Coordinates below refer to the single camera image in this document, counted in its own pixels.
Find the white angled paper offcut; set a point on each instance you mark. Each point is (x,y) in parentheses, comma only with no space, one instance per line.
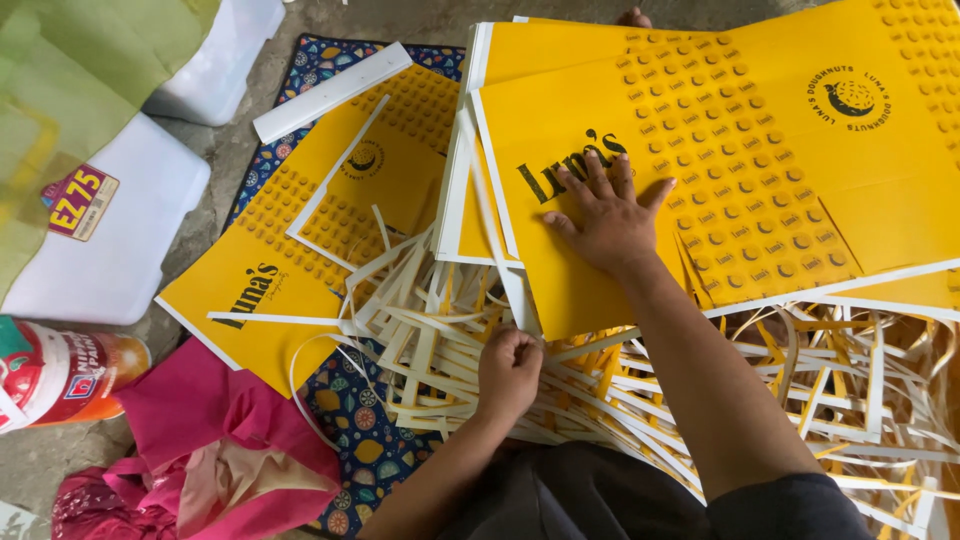
(330,187)

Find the white plastic lid with label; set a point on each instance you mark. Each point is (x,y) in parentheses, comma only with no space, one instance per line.
(127,240)

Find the white flat cardboard bar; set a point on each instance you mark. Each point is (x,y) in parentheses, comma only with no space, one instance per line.
(330,94)

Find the green cloth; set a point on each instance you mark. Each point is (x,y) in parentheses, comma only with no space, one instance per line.
(67,82)

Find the yellow die-cut cardboard sheet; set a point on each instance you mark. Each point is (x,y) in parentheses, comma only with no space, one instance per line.
(247,300)

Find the pink cloth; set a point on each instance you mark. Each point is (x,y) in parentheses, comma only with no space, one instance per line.
(195,420)

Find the white paper trim strip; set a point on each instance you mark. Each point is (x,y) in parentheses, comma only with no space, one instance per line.
(517,292)

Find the person's dark clothing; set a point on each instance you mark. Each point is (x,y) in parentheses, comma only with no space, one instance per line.
(585,495)

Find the dark blue fruit-patterned mat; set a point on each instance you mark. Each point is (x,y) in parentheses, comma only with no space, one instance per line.
(367,442)

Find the white plastic container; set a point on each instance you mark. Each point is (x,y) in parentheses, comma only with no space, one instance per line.
(217,60)

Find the person's left hand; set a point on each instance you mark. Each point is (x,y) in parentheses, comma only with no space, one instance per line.
(508,375)

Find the person's right hand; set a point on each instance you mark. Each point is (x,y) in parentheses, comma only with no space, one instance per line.
(611,229)

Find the pile of paper offcut strips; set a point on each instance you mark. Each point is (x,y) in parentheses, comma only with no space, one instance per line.
(675,390)

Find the yellow printed box sheet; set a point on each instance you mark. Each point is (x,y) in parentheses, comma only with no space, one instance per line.
(750,187)

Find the person's left fingers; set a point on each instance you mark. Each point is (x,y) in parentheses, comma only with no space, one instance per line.
(521,349)

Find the stack of yellow cardboard sheets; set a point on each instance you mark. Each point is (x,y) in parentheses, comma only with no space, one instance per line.
(540,45)

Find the paint can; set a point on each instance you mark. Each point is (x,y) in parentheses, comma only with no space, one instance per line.
(60,375)

